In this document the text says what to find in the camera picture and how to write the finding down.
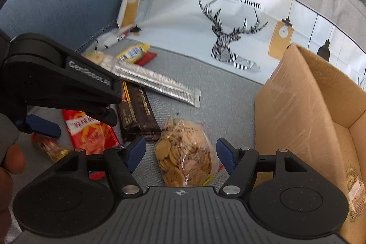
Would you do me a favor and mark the pale round biscuit packet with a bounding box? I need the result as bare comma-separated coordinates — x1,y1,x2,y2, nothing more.
82,50,107,65

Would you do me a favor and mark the small red flat packet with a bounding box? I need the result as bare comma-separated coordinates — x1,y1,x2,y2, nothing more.
134,51,158,66

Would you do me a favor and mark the red snack packet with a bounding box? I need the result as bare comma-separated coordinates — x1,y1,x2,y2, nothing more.
62,110,123,180

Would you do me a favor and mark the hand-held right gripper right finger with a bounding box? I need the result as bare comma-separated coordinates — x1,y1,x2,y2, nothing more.
216,138,313,199

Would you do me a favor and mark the beige packet with pale label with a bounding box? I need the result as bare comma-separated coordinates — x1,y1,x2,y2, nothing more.
345,165,365,223

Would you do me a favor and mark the yellow candy packet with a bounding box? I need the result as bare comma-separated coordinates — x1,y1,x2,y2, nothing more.
115,43,151,64

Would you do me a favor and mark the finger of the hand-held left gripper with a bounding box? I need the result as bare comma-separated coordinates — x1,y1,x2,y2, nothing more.
83,106,118,127
16,114,62,138

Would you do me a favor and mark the small orange candy bag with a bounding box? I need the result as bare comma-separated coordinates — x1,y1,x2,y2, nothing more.
31,133,71,162

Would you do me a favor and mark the blue sofa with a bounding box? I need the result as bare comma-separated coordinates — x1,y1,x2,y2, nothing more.
0,0,127,51

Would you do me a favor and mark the long silver foil packet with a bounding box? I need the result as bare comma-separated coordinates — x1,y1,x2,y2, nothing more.
100,55,202,108

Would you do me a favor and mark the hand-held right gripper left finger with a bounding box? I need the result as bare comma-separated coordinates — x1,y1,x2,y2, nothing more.
54,136,147,199

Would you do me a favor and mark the brown cardboard box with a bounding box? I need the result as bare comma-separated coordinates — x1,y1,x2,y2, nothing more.
254,42,366,244

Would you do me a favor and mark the grey deer printed cloth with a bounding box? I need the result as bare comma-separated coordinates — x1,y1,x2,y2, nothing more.
8,0,366,244

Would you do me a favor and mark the clear bag of round cookies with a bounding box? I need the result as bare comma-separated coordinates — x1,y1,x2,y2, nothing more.
154,116,224,188

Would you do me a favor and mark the person's left hand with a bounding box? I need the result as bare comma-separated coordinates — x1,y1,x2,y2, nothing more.
0,145,27,233

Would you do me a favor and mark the dark brown chocolate bar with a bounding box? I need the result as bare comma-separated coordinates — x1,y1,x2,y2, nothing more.
117,80,162,142

